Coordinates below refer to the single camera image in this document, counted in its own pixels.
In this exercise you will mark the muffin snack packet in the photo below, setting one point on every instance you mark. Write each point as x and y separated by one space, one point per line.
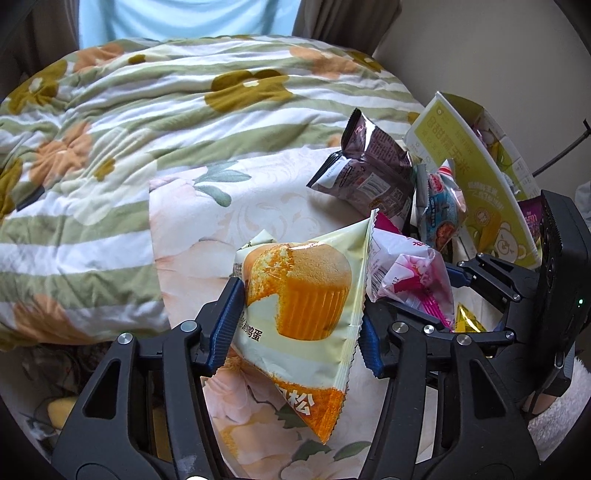
300 295

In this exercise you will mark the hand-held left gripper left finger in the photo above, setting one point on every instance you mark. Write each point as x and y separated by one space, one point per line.
226 318

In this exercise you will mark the floral striped duvet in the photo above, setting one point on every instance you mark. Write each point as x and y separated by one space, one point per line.
138 138

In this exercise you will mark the yellow object under table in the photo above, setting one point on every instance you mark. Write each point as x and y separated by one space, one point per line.
62 413

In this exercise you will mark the purple snack packet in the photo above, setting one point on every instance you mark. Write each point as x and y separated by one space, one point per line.
531 221

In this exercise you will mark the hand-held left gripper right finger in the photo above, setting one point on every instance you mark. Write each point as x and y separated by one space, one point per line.
369 346

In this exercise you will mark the green cardboard box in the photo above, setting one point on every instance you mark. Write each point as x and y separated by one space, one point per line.
475 184

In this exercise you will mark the yellow snack packet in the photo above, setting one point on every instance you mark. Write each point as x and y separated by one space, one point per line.
468 318

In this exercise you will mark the brown curtain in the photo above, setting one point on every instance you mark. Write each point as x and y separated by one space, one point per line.
41 32
341 23

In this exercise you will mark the person's right forearm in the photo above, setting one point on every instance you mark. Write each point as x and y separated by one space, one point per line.
561 424

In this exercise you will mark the light blue window cloth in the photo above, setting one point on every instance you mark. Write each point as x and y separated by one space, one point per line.
189 18

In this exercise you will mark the blue and pink snack packet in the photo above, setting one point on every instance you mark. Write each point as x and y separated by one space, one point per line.
441 212

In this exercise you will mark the floral tablecloth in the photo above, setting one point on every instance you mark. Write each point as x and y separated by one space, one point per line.
194 221

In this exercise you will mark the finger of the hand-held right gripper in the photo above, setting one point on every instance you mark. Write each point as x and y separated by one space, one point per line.
496 339
503 277

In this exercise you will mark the dark brown snack packet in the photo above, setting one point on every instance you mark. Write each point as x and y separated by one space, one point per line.
369 170

